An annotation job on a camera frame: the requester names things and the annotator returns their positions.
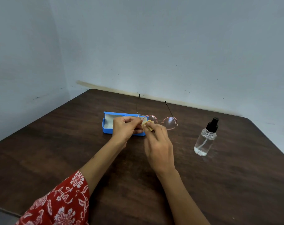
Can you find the person's left hand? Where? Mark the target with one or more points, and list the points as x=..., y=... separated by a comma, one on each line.
x=123, y=130

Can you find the person's right hand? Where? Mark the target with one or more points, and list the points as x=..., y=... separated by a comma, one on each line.
x=157, y=149

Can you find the person's left fingers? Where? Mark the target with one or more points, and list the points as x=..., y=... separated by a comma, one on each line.
x=132, y=123

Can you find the person's right fingers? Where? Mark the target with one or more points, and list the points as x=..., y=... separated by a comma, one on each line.
x=153, y=130

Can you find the small beige cleaning cloth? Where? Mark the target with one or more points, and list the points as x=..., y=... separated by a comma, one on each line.
x=148, y=124

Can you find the round thin-framed eyeglasses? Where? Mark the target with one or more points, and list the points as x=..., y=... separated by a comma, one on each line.
x=166, y=120

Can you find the person's right forearm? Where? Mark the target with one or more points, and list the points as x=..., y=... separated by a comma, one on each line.
x=179, y=199

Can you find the person's left forearm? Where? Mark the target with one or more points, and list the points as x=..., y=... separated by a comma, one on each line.
x=102, y=159

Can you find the blue eyeglasses case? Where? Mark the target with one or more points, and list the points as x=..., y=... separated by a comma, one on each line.
x=109, y=125

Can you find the clear spray bottle black pump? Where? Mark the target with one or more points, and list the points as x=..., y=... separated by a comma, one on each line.
x=205, y=138

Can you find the red floral sleeve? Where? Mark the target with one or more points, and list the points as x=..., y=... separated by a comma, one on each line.
x=60, y=203

